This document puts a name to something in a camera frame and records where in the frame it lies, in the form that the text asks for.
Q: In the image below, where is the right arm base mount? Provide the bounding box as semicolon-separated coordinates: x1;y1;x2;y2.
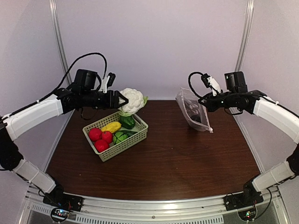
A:
223;189;263;211

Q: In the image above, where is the aluminium corner post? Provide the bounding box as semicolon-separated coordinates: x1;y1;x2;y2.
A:
235;0;254;71
49;0;68;73

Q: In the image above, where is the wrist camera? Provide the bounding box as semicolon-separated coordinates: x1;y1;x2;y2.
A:
201;73;222;97
100;72;116;93

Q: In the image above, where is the yellow toy corn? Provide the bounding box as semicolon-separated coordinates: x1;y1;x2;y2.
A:
101;121;121;133

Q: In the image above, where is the right circuit board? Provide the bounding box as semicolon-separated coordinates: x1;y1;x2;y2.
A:
238;208;257;221

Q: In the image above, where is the black camera cable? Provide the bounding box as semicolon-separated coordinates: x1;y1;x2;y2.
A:
188;71;211;103
37;52;108;103

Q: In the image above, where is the purple toy eggplant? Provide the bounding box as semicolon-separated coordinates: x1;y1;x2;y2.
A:
190;114;201;123

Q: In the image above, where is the circuit board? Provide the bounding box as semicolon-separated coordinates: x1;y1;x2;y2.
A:
238;208;257;221
50;208;70;223

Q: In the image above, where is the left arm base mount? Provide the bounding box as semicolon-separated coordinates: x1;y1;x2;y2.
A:
43;193;83;212

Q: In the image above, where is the black left camera cable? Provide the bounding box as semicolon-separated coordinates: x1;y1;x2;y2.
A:
37;52;108;103

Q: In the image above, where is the white toy cauliflower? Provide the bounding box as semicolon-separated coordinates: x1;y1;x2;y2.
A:
119;88;148;117

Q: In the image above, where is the green toy bell pepper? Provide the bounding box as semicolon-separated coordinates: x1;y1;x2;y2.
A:
119;116;135;130

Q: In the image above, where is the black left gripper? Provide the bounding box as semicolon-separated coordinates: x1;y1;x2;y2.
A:
81;90;128;110

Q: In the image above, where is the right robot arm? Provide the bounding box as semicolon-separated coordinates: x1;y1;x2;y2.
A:
198;71;299;206

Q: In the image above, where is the aluminium front frame rail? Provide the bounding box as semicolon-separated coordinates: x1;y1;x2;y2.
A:
18;186;290;224

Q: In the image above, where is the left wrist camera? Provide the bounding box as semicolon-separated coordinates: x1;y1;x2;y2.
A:
100;72;116;93

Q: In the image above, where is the right aluminium corner post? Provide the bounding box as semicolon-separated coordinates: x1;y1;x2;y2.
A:
235;0;254;71

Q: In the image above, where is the red toy apple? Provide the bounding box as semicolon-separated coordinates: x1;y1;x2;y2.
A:
88;128;102;142

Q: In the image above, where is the black right camera cable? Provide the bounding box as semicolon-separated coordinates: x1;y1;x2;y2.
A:
188;71;211;103

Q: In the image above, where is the red toy strawberry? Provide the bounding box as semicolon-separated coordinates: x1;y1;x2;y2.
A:
94;140;109;153

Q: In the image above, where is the left aluminium corner post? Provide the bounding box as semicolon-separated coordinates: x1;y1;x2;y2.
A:
49;0;68;73

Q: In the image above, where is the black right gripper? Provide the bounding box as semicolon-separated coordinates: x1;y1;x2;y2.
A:
199;91;238;112

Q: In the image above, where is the clear zip top bag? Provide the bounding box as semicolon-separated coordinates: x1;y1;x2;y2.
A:
175;88;214;133

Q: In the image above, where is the green toy cucumber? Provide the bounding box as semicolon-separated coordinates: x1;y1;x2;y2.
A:
121;130;138;137

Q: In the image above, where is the left circuit board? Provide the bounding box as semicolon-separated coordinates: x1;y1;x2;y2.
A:
50;208;70;223

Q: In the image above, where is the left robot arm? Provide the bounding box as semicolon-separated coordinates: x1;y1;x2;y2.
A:
0;69;129;207

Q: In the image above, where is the red toy tomato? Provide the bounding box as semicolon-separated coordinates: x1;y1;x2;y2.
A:
101;131;114;144

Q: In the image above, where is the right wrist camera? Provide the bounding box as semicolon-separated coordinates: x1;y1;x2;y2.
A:
201;73;222;97

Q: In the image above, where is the green toy cabbage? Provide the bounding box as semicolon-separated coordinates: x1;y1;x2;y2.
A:
113;131;128;145

